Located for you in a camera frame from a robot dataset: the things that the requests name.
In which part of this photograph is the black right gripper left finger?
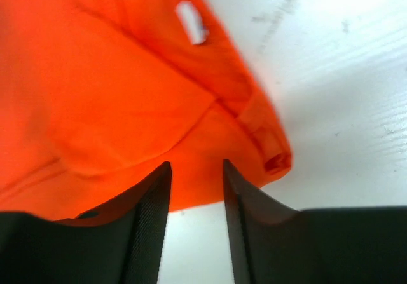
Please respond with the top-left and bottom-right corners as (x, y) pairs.
(1, 162), (172, 283)

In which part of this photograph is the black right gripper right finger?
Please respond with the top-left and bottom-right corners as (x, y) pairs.
(223, 160), (406, 283)

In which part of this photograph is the orange t-shirt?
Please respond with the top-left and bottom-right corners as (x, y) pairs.
(1, 0), (292, 220)

